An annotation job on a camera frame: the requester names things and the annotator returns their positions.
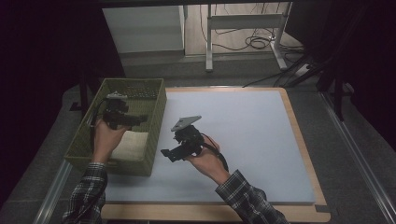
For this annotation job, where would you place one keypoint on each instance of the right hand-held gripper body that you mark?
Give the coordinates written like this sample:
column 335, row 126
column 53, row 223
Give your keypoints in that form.
column 188, row 137

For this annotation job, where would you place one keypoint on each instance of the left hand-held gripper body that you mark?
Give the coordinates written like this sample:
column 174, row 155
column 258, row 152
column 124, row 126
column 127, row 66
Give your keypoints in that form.
column 115, row 110

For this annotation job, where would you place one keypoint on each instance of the cream egg-print cloth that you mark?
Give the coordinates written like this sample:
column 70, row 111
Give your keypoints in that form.
column 132, row 144

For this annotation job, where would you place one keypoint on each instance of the green woven basket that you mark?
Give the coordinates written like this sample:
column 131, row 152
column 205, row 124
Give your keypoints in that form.
column 146, row 149

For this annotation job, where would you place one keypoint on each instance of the person's left hand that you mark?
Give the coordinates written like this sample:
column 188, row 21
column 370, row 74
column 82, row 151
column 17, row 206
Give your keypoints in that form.
column 106, row 140

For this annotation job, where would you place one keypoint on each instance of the person's right hand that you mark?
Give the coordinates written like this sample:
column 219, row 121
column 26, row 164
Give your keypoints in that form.
column 207, row 161

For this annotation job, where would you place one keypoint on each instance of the light blue table mat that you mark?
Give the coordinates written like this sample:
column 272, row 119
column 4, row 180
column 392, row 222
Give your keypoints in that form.
column 249, row 130

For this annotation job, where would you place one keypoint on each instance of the white cabinet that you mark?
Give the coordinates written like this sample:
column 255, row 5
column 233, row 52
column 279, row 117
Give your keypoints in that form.
column 143, row 29

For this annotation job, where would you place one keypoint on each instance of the white power strip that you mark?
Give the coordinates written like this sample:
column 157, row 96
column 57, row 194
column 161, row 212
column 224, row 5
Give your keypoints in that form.
column 302, row 70

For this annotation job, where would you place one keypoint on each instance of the black metal stand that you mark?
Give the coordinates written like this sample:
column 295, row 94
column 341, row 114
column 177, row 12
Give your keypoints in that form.
column 337, row 93

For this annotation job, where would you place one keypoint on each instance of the metal floor rail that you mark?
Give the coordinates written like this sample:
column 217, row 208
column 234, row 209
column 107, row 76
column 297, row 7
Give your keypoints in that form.
column 358, row 155
column 53, row 193

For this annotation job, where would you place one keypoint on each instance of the white metal desk frame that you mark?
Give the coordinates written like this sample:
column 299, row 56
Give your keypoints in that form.
column 243, row 21

